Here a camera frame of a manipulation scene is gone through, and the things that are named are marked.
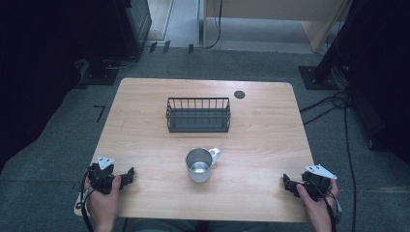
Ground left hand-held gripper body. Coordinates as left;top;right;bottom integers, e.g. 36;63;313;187
87;156;122;195

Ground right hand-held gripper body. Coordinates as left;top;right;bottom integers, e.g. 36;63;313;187
301;164;338;203

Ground metal cup with handle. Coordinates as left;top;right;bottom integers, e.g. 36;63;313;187
185;147;222;185

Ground black wire basket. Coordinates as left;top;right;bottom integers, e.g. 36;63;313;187
164;97;232;134

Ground person's right hand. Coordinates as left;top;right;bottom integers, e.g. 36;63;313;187
296;178;340;227

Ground person's left hand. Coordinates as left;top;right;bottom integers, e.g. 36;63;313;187
84;175;123;227

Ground black angled floor tape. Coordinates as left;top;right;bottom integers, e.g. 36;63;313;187
93;104;106;124

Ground black metal stand with base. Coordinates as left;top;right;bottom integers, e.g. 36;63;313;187
297;0;368;91

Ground black cabinet on stand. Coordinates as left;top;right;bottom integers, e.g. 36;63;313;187
78;0;153;87

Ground light wooden cabinet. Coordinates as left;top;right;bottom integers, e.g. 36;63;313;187
202;0;352;54

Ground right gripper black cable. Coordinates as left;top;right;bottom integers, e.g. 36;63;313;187
317;184;342;232

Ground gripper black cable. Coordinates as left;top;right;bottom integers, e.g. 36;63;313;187
79;167;97;232
317;184;342;232

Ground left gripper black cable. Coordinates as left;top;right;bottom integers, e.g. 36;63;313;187
79;167;97;232

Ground black floor cables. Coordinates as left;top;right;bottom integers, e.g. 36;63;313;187
299;90;358;232

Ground grey cable on floor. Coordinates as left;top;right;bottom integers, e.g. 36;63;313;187
102;56;139;71

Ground black hanging cable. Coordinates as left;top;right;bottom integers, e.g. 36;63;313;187
204;0;224;50

